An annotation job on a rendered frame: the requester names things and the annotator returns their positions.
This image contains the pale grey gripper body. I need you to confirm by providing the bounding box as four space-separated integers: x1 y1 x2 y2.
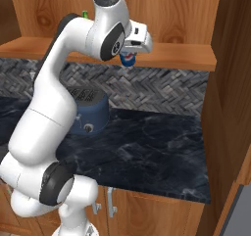
123 33 154 56

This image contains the blue red white can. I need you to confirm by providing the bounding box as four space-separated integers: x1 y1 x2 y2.
119 52 137 68

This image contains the tall wooden cabinet panel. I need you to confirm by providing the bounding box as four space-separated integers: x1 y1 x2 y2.
195 0 251 236

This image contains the wooden base cabinet door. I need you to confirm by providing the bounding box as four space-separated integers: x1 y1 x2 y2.
83 184 108 236
105 186 206 236

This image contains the blue toaster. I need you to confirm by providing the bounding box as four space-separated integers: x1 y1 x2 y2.
67 85 111 137

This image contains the wooden base drawer unit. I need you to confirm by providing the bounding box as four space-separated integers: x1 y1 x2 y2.
0 180 63 236

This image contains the open wooden wall cabinet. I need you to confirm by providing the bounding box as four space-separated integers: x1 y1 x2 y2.
0 0 235 72

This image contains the grey cabinet door handle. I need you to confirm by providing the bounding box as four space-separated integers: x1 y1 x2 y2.
107 187 119 219
91 200 103 215

